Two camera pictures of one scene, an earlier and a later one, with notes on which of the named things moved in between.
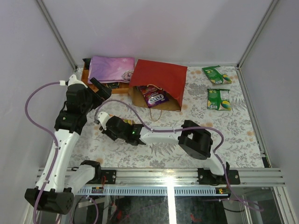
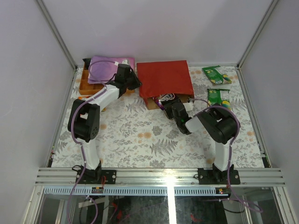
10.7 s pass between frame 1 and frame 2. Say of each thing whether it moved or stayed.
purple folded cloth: stayed
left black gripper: moved
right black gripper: moved
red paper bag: moved
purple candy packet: moved
